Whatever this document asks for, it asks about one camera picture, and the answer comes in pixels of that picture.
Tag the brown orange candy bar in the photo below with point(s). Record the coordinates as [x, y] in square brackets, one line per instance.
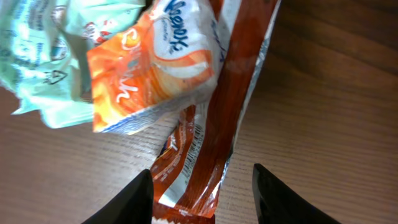
[191, 167]

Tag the orange white small packet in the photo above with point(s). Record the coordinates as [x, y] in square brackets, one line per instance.
[170, 59]

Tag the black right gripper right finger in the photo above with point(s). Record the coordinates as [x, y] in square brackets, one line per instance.
[276, 203]

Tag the green wipes packet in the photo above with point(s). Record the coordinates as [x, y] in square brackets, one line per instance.
[43, 52]

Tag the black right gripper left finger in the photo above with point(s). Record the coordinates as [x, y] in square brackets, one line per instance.
[133, 205]

